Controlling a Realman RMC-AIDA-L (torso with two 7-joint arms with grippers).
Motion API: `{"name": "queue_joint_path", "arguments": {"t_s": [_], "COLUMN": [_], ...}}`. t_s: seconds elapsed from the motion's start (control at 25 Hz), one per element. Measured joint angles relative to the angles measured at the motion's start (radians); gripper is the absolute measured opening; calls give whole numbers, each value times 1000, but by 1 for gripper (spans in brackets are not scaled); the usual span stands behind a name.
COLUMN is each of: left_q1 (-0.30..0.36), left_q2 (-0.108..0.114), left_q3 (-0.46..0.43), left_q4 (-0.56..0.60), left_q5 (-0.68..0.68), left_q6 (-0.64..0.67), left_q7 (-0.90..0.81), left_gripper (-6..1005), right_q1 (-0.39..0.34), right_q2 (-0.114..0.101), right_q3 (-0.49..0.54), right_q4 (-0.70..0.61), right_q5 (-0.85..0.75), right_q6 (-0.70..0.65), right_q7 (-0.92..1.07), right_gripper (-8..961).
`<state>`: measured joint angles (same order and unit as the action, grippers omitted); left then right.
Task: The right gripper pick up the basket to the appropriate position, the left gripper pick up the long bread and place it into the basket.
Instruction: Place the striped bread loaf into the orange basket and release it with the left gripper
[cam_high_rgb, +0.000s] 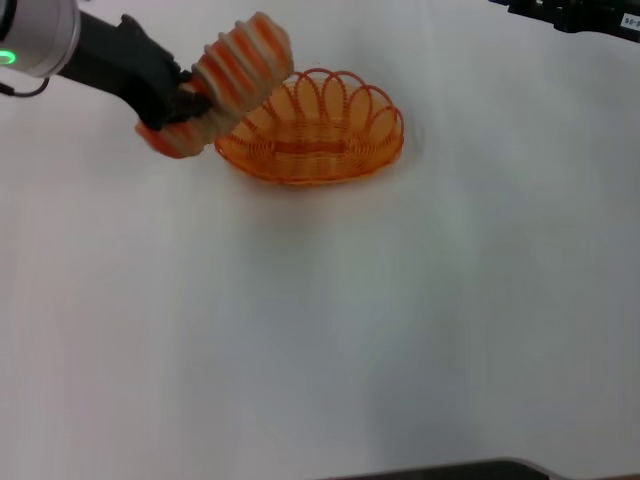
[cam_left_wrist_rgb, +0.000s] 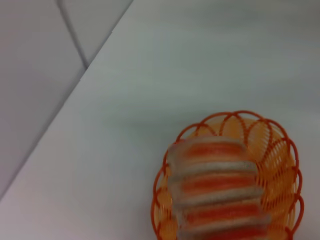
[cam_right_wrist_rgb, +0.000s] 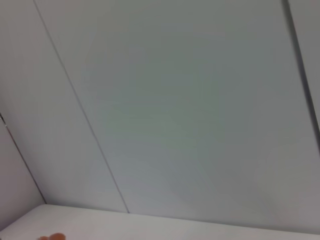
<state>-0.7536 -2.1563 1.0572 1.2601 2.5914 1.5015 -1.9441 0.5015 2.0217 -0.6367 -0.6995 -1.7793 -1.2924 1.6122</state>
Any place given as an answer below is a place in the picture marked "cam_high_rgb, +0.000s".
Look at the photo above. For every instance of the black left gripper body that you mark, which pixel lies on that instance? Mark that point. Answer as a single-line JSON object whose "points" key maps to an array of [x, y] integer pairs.
{"points": [[125, 65]]}

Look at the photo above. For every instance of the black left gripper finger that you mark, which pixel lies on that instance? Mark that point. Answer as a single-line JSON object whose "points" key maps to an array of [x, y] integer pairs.
{"points": [[190, 102]]}

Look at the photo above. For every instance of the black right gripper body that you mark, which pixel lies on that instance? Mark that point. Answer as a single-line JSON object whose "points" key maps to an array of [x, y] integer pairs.
{"points": [[575, 15]]}

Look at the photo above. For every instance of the orange striped bread toy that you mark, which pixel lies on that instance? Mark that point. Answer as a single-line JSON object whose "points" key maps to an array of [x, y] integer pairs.
{"points": [[245, 65]]}

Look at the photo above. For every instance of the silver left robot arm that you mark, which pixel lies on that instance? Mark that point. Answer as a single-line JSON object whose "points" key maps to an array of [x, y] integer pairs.
{"points": [[35, 35]]}

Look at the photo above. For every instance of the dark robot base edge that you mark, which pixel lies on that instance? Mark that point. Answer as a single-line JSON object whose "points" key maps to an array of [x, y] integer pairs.
{"points": [[440, 470]]}

